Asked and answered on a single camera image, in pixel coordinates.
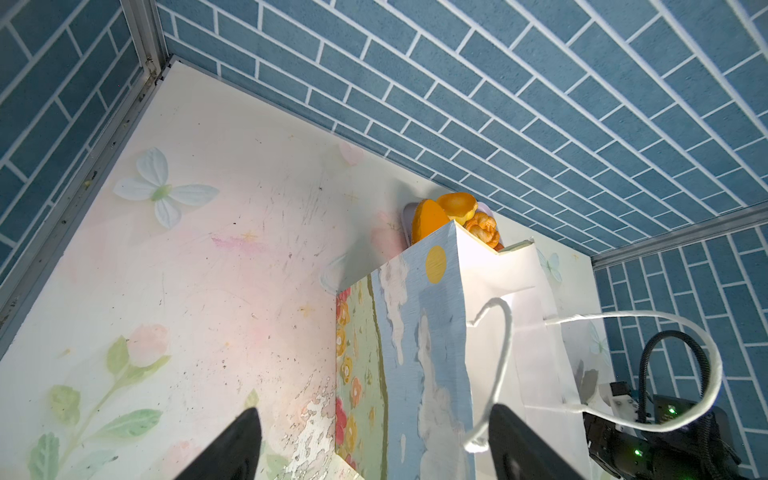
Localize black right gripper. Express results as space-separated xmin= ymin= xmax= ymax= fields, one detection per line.
xmin=584 ymin=406 xmax=742 ymax=479

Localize lilac plastic tray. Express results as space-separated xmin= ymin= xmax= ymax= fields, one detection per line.
xmin=402 ymin=199 xmax=504 ymax=251

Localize pale puff pastry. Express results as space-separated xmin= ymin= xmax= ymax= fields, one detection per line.
xmin=464 ymin=211 xmax=501 ymax=250

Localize yellow tart shell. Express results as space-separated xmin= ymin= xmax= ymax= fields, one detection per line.
xmin=437 ymin=192 xmax=478 ymax=225

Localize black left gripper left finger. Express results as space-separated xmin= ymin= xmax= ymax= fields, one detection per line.
xmin=176 ymin=407 xmax=262 ymax=480

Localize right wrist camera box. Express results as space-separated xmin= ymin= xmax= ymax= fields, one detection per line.
xmin=598 ymin=381 xmax=638 ymax=421

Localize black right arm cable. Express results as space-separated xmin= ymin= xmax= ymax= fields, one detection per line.
xmin=637 ymin=329 xmax=730 ymax=480

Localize aluminium corner post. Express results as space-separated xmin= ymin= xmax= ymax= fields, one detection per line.
xmin=1 ymin=1 xmax=169 ymax=349
xmin=591 ymin=202 xmax=767 ymax=269

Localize long oval orange bread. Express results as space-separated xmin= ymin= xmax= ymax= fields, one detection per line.
xmin=411 ymin=199 xmax=451 ymax=244

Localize aluminium left corner post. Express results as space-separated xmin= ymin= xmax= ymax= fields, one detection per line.
xmin=1 ymin=1 xmax=169 ymax=349

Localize aluminium right corner post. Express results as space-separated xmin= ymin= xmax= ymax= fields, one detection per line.
xmin=591 ymin=202 xmax=767 ymax=269

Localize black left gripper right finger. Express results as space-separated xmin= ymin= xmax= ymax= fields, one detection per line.
xmin=488 ymin=404 xmax=583 ymax=480

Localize green floral paper bag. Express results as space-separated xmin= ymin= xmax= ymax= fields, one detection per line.
xmin=334 ymin=220 xmax=724 ymax=480

